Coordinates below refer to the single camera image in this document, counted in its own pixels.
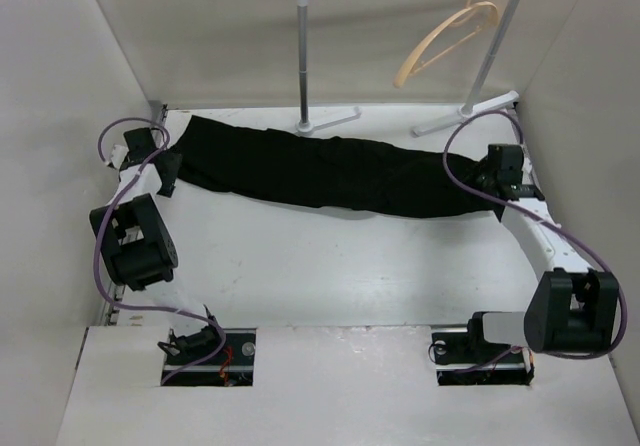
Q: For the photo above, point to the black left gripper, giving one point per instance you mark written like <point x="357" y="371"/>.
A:
<point x="172" y="162"/>

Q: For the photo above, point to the black trousers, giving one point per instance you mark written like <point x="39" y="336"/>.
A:
<point x="355" y="174"/>

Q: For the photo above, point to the beige wooden clothes hanger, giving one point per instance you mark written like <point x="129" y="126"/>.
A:
<point x="474" y="18"/>

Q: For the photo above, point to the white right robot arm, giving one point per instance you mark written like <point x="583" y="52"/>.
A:
<point x="573" y="308"/>

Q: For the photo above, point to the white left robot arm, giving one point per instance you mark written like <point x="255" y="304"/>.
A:
<point x="135" y="247"/>

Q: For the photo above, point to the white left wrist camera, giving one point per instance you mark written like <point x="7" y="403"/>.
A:
<point x="116" y="157"/>

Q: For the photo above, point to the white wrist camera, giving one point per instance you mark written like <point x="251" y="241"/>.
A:
<point x="116" y="157"/>
<point x="527" y="166"/>

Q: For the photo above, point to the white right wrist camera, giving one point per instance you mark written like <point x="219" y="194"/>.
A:
<point x="527" y="166"/>

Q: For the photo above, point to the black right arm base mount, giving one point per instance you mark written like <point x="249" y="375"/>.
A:
<point x="461" y="360"/>

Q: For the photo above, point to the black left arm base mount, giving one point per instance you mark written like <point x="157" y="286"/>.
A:
<point x="232" y="366"/>

